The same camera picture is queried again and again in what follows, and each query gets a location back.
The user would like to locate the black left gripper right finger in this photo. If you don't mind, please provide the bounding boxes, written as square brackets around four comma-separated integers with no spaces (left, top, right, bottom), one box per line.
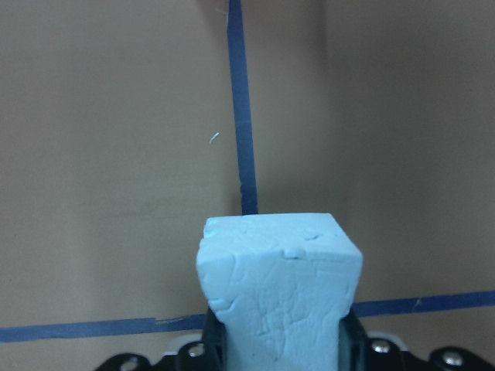
[338,309,366,371]

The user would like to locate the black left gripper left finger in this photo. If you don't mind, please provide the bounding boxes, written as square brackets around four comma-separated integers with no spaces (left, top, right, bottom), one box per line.
[201,308,227,371]

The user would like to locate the light blue block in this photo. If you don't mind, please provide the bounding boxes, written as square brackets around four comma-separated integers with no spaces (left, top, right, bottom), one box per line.
[196,213,363,370]

